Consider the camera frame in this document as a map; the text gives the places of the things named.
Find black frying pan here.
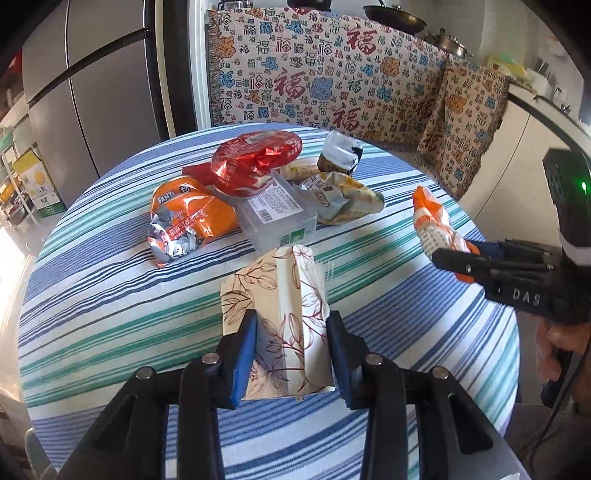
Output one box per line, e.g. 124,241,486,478
363,2,427,35

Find red snack bag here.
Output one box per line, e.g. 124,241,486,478
211,130,303,198

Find yellow green cardboard box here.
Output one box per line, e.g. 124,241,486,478
12,148,66,218

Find white kitchen counter cabinet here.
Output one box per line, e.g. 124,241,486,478
460,85,590,246

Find storage shelf rack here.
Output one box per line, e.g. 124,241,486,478
0,91,38,232

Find yellow white wrapper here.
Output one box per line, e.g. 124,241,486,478
276,159,385,226

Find patterned fabric sofa cover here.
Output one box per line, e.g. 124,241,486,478
207,8,509,199

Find crushed orange soda can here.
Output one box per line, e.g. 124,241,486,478
147,176,238,267

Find red flat packet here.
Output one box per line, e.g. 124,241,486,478
182,162,215,186

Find grey refrigerator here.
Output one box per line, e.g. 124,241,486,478
22,1,169,206

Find floral paper carton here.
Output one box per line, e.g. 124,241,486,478
221,244,335,400

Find silver dark foil wrapper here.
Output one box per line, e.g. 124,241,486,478
318,131,363,175

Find clear plastic food box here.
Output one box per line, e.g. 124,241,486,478
233,174,318,254

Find person's right hand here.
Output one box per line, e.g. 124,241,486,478
535,317,590,383

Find orange white snack wrapper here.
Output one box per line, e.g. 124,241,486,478
412,186,480,260

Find steel pot with lid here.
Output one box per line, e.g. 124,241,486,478
424,28,473,59

